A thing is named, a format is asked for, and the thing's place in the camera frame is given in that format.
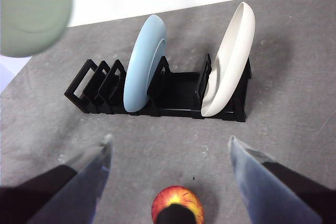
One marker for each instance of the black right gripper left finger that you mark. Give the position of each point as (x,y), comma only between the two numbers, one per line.
(65,197)

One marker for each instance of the cream white plate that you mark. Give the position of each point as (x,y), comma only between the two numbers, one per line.
(231,64)

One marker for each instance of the black plate rack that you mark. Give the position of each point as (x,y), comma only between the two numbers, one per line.
(181,90)

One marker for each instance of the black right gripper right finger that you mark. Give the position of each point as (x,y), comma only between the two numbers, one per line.
(275,195)

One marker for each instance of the red yellow apple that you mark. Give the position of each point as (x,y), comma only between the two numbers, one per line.
(162,200)

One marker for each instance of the blue plate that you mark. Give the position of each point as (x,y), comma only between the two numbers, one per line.
(141,64)

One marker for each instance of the green plate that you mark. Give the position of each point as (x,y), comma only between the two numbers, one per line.
(31,11)

